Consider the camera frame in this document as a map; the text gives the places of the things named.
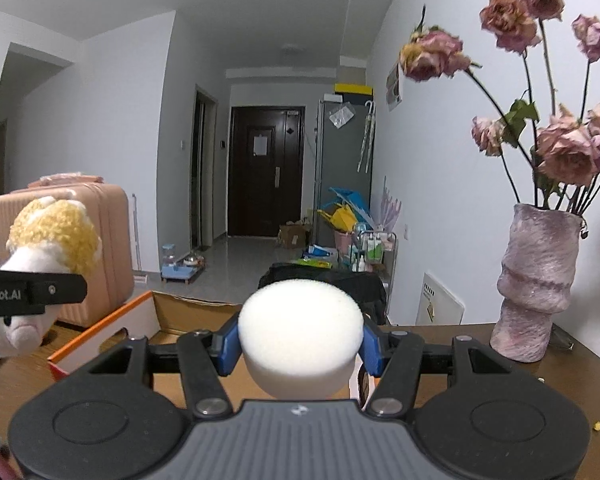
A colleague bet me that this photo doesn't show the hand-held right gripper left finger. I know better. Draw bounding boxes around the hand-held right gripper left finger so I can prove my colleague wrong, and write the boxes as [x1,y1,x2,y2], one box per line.
[87,312,244,421]

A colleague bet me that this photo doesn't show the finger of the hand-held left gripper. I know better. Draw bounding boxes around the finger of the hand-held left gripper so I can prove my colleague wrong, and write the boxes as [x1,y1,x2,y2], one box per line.
[30,272,89,317]

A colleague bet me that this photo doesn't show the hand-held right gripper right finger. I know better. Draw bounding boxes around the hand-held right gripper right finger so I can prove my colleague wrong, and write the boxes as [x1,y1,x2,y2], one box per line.
[361,319,515,418]

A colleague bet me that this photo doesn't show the white and yellow plush toy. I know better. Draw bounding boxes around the white and yellow plush toy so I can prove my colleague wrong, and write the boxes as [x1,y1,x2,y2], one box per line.
[0,196,103,358]

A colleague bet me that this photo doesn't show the orange cardboard box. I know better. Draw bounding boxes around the orange cardboard box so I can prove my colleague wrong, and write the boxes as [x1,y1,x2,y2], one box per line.
[47,290,381,411]

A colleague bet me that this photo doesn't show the white round sponge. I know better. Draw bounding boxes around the white round sponge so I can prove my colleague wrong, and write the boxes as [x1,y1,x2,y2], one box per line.
[237,280,365,402]

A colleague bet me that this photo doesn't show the black bag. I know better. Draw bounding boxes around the black bag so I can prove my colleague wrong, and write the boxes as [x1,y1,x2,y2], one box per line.
[257,261,388,326]

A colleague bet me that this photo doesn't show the pink ribbed suitcase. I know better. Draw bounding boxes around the pink ribbed suitcase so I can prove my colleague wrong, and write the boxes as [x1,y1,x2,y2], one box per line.
[0,182,135,331]

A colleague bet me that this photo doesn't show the white board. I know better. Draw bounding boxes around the white board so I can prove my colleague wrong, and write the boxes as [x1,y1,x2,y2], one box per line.
[415,271,466,326]

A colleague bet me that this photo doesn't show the blue pet water feeder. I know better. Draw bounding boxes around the blue pet water feeder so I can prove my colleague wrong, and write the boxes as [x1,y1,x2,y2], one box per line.
[161,244,205,285]

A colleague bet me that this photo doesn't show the white mop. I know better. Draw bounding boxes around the white mop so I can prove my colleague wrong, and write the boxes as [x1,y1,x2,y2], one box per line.
[131,192,148,283]

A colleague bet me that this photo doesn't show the metal cart with bottles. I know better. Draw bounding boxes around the metal cart with bottles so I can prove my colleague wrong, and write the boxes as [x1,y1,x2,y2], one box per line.
[349,227,397,273]

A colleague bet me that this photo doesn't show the pink folded cloth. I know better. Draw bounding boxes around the pink folded cloth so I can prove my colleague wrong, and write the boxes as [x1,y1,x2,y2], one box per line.
[27,175,105,190]

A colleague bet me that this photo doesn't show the colourful packets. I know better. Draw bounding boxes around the colourful packets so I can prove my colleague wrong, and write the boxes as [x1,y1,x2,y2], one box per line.
[300,244,338,268]

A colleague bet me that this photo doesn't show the pink bucket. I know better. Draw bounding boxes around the pink bucket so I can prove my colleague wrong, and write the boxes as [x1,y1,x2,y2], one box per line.
[334,230,356,257]

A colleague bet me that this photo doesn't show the brown cardboard box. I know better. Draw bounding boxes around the brown cardboard box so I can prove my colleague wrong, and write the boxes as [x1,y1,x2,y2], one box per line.
[278,220,311,250]

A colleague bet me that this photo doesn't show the blue folded item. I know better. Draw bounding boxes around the blue folded item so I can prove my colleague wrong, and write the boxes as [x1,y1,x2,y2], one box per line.
[327,187,376,226]

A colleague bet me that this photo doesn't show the dark brown entrance door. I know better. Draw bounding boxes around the dark brown entrance door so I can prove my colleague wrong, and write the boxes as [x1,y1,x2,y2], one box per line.
[228,106,306,238]

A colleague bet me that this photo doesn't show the purple textured vase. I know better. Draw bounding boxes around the purple textured vase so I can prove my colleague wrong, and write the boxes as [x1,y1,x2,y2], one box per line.
[490,203,581,363]

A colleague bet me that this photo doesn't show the dark framed glass door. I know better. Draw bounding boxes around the dark framed glass door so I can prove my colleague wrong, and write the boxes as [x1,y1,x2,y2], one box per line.
[190,85,216,251]

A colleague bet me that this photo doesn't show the grey refrigerator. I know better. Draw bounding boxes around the grey refrigerator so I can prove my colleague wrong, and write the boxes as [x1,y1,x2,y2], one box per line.
[314,99,376,211]

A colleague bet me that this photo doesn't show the white folded umbrella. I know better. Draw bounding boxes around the white folded umbrella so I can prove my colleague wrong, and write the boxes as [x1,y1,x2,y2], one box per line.
[357,101,377,173]

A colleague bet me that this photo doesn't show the clear plastic bag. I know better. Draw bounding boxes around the clear plastic bag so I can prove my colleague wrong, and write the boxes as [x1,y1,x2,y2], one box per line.
[328,102,355,128]

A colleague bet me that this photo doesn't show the yellow and black box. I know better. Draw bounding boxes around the yellow and black box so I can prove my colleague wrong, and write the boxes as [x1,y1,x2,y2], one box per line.
[335,82,374,103]

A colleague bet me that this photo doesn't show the bunch of dried pink roses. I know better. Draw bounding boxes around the bunch of dried pink roses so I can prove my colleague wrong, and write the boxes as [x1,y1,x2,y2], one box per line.
[399,0,600,216]

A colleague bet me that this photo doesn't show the purple wall decoration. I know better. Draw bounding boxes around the purple wall decoration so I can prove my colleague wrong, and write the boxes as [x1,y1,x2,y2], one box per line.
[381,176,403,233]

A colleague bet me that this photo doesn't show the wall poster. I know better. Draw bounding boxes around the wall poster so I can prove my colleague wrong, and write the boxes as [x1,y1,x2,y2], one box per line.
[386,62,405,112]

